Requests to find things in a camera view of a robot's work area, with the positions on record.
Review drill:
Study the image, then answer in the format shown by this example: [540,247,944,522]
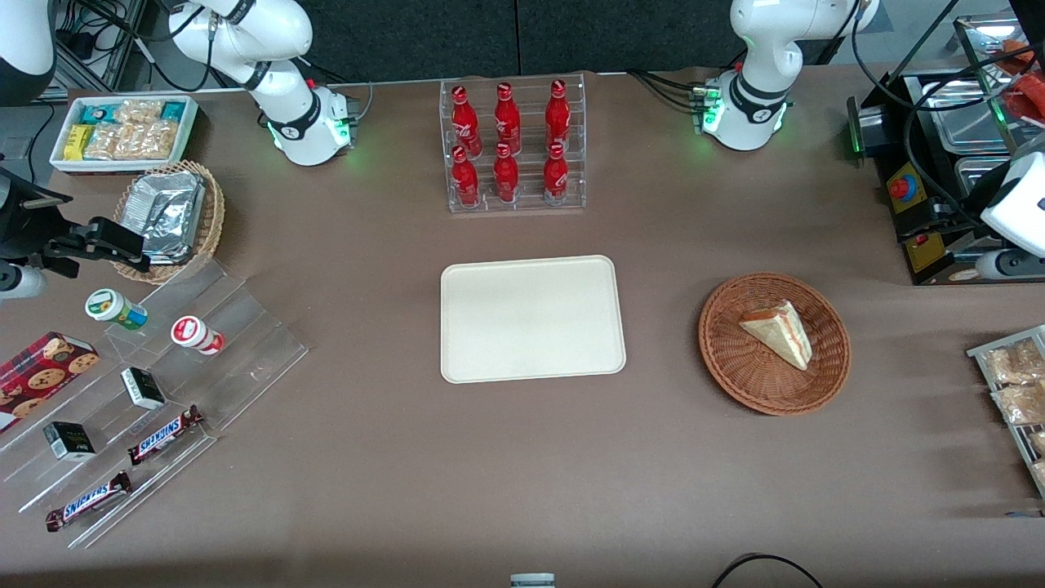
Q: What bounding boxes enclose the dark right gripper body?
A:
[0,167,82,276]

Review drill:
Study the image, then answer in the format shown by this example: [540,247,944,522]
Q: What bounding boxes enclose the triangle sandwich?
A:
[739,300,815,372]

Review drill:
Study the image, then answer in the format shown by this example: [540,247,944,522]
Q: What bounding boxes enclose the small tan wicker basket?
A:
[112,160,226,285]

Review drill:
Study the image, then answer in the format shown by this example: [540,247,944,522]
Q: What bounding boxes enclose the grey metal rack tray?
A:
[966,324,1045,501]

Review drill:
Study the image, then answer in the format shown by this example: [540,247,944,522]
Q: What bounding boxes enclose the large brown wicker basket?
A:
[698,272,852,417]

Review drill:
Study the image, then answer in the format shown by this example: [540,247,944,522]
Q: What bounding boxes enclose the cream plastic tray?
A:
[440,255,627,385]

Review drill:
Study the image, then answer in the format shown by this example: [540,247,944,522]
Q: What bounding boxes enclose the yellow box small red button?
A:
[905,231,948,274]

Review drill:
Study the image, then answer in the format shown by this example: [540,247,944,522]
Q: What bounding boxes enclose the small steel food pan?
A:
[954,155,1017,201]

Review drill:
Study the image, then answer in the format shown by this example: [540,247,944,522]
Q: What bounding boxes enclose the silver foil pack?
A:
[122,170,207,265]

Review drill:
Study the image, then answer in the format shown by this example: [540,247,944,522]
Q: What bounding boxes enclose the yellow emergency stop box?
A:
[886,161,929,216]

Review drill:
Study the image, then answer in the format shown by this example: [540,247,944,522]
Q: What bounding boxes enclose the green lid drink cup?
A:
[85,288,149,332]

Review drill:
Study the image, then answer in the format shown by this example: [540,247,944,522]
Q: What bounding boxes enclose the white snack bin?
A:
[49,94,200,175]

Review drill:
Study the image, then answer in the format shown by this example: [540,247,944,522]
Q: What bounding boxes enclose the large steel food pan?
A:
[918,78,1013,154]

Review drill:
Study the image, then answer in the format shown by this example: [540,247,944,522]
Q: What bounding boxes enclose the clear cracker bag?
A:
[84,122,136,161]
[114,100,164,125]
[131,120,180,161]

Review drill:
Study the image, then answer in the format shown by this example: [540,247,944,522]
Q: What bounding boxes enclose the red food in warmer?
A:
[1003,39,1045,123]

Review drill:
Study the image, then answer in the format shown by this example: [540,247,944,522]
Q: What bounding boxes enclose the black box with green light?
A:
[847,96,907,160]

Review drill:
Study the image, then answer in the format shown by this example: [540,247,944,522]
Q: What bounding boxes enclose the red lid drink cup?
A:
[171,315,225,356]

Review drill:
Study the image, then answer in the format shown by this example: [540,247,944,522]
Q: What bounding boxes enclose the small black box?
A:
[42,421,96,462]
[121,367,167,411]

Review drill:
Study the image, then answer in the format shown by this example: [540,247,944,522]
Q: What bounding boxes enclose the red cookie box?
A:
[0,331,100,434]

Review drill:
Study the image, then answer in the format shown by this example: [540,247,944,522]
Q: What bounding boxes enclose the clear acrylic stepped stand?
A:
[0,257,309,550]

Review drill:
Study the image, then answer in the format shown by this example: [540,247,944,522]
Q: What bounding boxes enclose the Snickers chocolate bar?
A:
[127,405,205,466]
[45,470,133,532]

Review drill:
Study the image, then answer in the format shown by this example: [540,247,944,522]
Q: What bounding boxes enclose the red cola bottle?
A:
[451,85,482,158]
[450,145,481,208]
[545,78,571,154]
[493,143,521,204]
[495,82,523,156]
[543,141,571,206]

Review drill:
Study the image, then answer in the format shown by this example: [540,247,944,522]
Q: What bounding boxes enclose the clear acrylic bottle rack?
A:
[439,72,588,215]

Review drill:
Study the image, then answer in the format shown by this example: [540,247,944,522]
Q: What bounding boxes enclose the aluminium frame profile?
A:
[61,0,148,91]

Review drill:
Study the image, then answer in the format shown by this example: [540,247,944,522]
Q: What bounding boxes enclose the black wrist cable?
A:
[852,0,993,238]

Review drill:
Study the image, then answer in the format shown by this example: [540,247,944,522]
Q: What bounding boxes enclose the black arm base cables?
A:
[627,69,705,113]

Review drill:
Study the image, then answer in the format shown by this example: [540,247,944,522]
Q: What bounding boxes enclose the black looped table cable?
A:
[710,553,825,588]

